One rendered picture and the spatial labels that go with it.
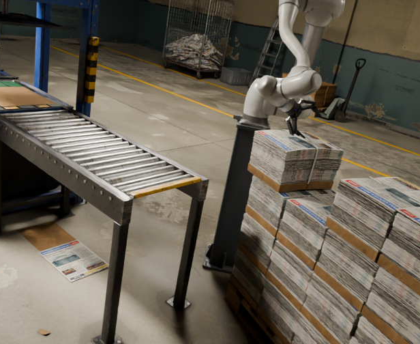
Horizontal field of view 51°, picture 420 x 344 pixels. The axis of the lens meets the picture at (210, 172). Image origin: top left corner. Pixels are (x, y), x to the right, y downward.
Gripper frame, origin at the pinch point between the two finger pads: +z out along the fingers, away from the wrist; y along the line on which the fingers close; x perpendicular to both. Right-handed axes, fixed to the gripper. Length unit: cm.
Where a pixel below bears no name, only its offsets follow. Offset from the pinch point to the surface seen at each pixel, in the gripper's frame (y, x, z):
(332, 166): 11.1, 13.5, 17.4
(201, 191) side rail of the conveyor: 60, -11, -25
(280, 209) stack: 44.1, 17.3, 0.4
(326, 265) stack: 51, 54, 4
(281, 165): 26.1, 10.9, -10.8
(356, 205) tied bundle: 23, 59, -11
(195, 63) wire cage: -68, -701, 302
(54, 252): 152, -80, -39
